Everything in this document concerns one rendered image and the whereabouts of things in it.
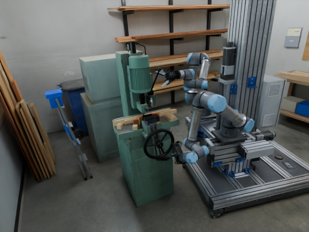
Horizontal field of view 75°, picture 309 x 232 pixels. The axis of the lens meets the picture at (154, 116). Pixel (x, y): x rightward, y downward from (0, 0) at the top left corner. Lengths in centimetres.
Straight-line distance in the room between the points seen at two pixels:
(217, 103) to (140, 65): 72
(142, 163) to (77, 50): 259
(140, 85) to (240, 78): 86
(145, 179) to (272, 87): 147
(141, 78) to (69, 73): 240
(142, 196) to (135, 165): 42
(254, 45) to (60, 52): 305
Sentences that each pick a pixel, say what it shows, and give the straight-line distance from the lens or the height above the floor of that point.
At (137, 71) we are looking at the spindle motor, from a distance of 174.
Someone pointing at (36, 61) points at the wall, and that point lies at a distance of 394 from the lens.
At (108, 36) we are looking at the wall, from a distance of 406.
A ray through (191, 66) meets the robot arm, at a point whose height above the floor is 132.
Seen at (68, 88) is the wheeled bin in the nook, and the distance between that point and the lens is 338.
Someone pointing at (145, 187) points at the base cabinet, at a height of 23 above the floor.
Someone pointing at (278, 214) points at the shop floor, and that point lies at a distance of 247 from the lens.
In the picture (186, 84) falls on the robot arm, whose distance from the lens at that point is 189.
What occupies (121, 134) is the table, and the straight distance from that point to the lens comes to 176.
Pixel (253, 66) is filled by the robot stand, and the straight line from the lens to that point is 197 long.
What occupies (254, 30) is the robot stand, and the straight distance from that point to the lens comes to 190.
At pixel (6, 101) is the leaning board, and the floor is 109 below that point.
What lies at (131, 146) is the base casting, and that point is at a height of 75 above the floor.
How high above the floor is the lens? 173
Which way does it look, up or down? 24 degrees down
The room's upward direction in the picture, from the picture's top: 4 degrees counter-clockwise
